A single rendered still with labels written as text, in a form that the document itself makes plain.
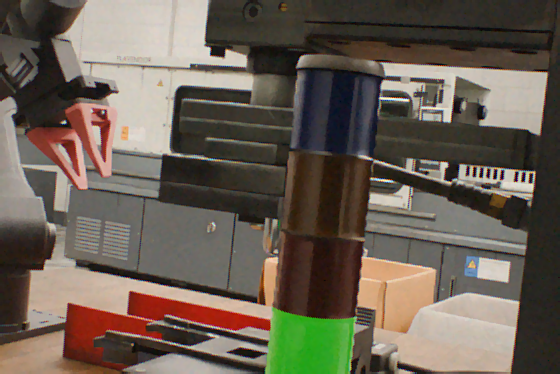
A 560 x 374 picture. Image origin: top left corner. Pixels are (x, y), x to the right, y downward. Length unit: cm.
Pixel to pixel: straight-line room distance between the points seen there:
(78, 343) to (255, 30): 46
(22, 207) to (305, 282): 67
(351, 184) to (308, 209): 2
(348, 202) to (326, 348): 6
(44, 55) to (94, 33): 846
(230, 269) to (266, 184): 536
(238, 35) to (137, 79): 582
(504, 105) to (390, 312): 443
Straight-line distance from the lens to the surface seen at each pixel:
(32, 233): 99
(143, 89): 640
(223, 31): 64
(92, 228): 663
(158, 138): 629
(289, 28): 61
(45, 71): 92
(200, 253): 605
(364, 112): 36
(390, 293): 297
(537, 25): 55
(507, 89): 724
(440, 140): 57
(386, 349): 102
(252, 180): 58
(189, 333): 76
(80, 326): 95
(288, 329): 36
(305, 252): 36
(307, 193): 36
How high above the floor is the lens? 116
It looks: 3 degrees down
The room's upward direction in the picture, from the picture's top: 6 degrees clockwise
